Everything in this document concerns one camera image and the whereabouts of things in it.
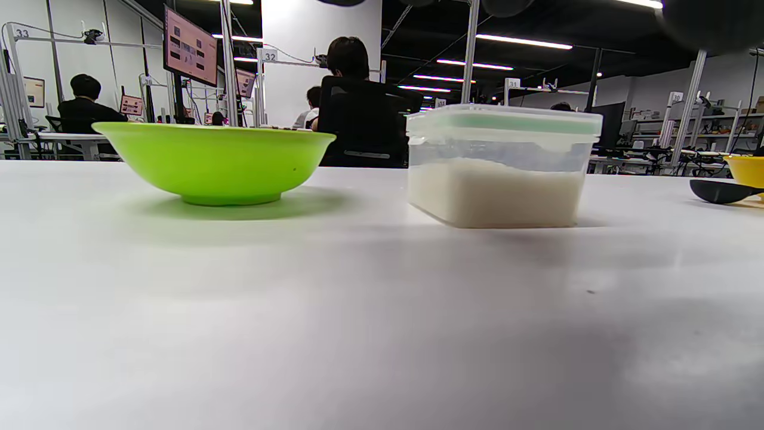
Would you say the black mesh office chair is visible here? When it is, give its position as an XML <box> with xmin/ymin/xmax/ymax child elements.
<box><xmin>316</xmin><ymin>76</ymin><xmax>424</xmax><ymax>169</ymax></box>

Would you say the person's left hand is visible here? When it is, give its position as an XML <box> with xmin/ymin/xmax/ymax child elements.
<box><xmin>316</xmin><ymin>0</ymin><xmax>764</xmax><ymax>54</ymax></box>

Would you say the framed wall screen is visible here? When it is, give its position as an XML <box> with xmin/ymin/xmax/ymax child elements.
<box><xmin>23</xmin><ymin>76</ymin><xmax>46</xmax><ymax>109</ymax></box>

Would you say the black desk monitor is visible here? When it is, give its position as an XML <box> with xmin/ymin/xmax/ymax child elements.
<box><xmin>588</xmin><ymin>102</ymin><xmax>626</xmax><ymax>150</ymax></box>

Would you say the clear plastic sugar container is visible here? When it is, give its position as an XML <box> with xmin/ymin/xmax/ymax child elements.
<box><xmin>406</xmin><ymin>104</ymin><xmax>603</xmax><ymax>229</ymax></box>

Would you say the large mounted monitor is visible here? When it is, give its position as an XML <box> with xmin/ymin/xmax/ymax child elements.
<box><xmin>163</xmin><ymin>6</ymin><xmax>218</xmax><ymax>88</ymax></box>

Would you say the clear lid with green seal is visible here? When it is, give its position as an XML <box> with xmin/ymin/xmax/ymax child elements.
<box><xmin>406</xmin><ymin>104</ymin><xmax>603</xmax><ymax>145</ymax></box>

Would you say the white sugar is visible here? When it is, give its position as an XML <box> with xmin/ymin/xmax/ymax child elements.
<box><xmin>408</xmin><ymin>158</ymin><xmax>586</xmax><ymax>229</ymax></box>

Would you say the yellow bowl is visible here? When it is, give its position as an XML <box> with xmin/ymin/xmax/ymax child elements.
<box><xmin>723</xmin><ymin>155</ymin><xmax>764</xmax><ymax>198</ymax></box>

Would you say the black long-handled spoon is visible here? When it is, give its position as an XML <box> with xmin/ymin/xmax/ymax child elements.
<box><xmin>689</xmin><ymin>179</ymin><xmax>764</xmax><ymax>205</ymax></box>

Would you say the green bowl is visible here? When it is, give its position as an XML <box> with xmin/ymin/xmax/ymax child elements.
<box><xmin>91</xmin><ymin>121</ymin><xmax>337</xmax><ymax>207</ymax></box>

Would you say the aluminium frame post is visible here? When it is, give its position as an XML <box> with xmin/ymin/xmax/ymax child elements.
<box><xmin>461</xmin><ymin>0</ymin><xmax>480</xmax><ymax>105</ymax></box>
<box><xmin>220</xmin><ymin>0</ymin><xmax>239</xmax><ymax>127</ymax></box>

